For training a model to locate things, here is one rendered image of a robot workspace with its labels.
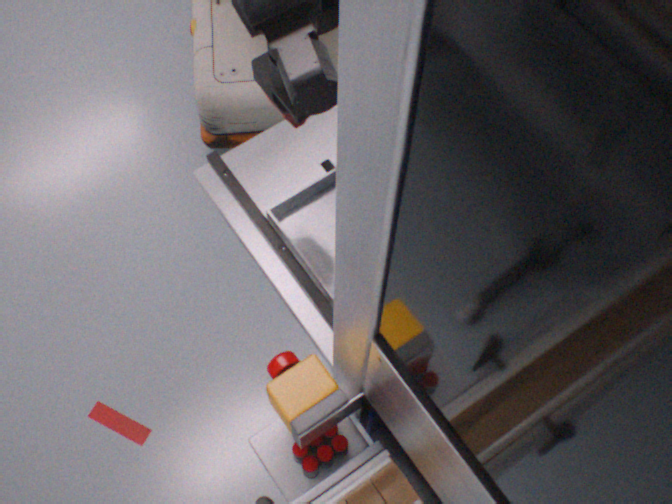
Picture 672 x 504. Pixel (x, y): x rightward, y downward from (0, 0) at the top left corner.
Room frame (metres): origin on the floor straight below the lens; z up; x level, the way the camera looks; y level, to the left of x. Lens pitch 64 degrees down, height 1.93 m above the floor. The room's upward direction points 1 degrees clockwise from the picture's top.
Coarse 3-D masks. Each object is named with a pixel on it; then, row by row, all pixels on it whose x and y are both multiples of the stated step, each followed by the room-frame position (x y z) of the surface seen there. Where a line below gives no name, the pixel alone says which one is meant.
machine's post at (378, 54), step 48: (384, 0) 0.27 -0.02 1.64; (432, 0) 0.26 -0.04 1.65; (384, 48) 0.27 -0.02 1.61; (384, 96) 0.27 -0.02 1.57; (384, 144) 0.26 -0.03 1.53; (336, 192) 0.30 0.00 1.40; (384, 192) 0.26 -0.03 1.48; (336, 240) 0.30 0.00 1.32; (384, 240) 0.26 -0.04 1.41; (336, 288) 0.30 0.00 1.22; (384, 288) 0.26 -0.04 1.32; (336, 336) 0.30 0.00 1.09
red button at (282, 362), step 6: (282, 354) 0.30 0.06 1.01; (288, 354) 0.30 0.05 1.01; (294, 354) 0.30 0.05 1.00; (276, 360) 0.29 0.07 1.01; (282, 360) 0.29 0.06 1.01; (288, 360) 0.29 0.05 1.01; (294, 360) 0.29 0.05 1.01; (270, 366) 0.29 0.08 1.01; (276, 366) 0.29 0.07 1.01; (282, 366) 0.29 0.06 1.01; (288, 366) 0.29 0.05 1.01; (270, 372) 0.28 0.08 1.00; (276, 372) 0.28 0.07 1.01; (282, 372) 0.28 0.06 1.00
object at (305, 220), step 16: (304, 192) 0.59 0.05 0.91; (320, 192) 0.60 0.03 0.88; (272, 208) 0.56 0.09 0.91; (288, 208) 0.57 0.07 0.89; (304, 208) 0.58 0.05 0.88; (320, 208) 0.58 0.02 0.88; (272, 224) 0.54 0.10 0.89; (288, 224) 0.55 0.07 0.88; (304, 224) 0.55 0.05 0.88; (320, 224) 0.55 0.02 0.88; (288, 240) 0.51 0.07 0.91; (304, 240) 0.52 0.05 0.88; (320, 240) 0.52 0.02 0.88; (304, 256) 0.50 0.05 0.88; (320, 256) 0.50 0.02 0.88; (320, 272) 0.47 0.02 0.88; (320, 288) 0.44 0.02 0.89
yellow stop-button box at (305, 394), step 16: (304, 368) 0.28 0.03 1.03; (320, 368) 0.28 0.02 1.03; (272, 384) 0.26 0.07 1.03; (288, 384) 0.26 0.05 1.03; (304, 384) 0.26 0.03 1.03; (320, 384) 0.26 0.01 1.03; (336, 384) 0.26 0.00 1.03; (272, 400) 0.24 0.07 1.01; (288, 400) 0.24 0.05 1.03; (304, 400) 0.24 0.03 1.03; (320, 400) 0.24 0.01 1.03; (336, 400) 0.24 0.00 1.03; (288, 416) 0.22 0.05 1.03; (304, 416) 0.22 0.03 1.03; (320, 416) 0.22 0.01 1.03
